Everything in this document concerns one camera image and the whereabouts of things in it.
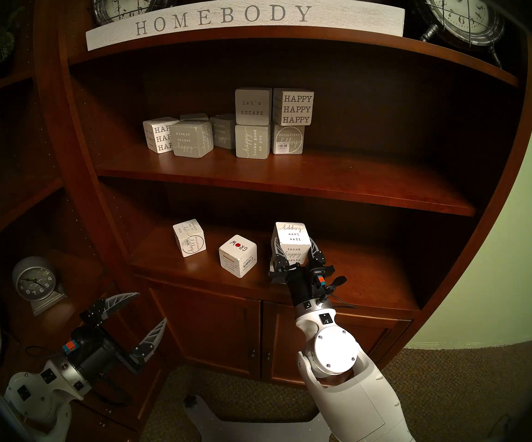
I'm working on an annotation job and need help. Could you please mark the grey cube let's escape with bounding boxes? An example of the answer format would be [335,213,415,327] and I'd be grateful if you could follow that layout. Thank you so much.
[235,87,273,126]

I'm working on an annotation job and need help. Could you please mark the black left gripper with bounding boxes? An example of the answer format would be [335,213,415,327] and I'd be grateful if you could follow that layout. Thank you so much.
[62,292,168,385]

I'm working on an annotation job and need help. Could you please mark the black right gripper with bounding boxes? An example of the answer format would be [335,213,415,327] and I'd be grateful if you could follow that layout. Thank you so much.
[268,236,347,308]

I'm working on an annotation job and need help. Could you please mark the white HAPPY HAPPY HAPPY cube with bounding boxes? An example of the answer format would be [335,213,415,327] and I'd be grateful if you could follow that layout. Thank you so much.
[272,88,314,126]
[143,117,180,154]

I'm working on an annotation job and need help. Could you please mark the grey cube always choose happy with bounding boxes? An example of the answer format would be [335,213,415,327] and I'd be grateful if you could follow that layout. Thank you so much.
[169,120,214,158]

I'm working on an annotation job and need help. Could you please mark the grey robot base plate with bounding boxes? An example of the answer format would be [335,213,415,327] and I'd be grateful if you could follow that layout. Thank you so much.
[183,395,340,442]

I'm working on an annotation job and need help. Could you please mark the round wire cage clock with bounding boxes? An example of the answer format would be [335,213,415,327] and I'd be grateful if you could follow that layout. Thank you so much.
[92,0,179,27]

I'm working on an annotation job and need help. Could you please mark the white cube think happy thoughts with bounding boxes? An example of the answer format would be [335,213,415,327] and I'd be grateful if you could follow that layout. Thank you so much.
[273,222,312,266]

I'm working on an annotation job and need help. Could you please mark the round wire clock with feet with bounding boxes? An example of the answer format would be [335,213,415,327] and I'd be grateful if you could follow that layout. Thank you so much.
[409,0,506,69]

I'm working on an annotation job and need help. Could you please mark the white GROW world cube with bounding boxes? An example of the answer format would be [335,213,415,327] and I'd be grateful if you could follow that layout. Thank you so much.
[219,235,257,278]

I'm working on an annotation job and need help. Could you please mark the grey cube happy looks good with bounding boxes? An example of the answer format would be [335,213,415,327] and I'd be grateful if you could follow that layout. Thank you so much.
[235,124,272,159]

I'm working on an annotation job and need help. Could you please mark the white HOMEBODY wooden sign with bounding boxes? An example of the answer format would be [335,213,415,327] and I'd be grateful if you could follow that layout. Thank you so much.
[86,0,405,52]

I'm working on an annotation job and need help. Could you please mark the grey cube faint script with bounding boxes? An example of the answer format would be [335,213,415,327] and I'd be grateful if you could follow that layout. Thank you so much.
[209,114,237,150]

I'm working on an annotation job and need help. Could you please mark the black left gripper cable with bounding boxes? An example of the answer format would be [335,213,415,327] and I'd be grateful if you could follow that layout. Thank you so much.
[27,347,133,407]

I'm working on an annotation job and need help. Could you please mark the small grey alarm clock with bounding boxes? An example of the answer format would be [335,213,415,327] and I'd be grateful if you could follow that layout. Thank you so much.
[12,256,67,316]

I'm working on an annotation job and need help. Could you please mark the dark wooden side shelf unit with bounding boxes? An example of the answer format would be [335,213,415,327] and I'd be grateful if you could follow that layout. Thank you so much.
[0,0,179,442]

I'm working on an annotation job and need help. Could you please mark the brown wooden cabinet door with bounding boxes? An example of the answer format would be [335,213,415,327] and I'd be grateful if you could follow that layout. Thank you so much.
[149,280,263,379]
[261,301,414,391]

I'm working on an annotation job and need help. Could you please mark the brown wooden bookshelf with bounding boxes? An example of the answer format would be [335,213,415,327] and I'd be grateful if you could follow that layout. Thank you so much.
[34,0,532,395]

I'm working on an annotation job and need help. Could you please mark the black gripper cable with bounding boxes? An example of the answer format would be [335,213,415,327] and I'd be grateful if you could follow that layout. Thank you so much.
[324,276,354,308]
[27,347,133,407]

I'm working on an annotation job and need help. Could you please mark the grey cube with barcode sticker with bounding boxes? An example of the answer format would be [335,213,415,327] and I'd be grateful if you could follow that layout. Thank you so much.
[272,122,305,155]

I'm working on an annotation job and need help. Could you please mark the white cube circled happy script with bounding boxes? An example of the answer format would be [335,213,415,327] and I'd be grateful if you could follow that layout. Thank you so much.
[173,219,207,258]

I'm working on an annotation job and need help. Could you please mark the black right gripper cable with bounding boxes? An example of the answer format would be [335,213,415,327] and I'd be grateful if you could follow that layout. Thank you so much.
[324,276,354,308]

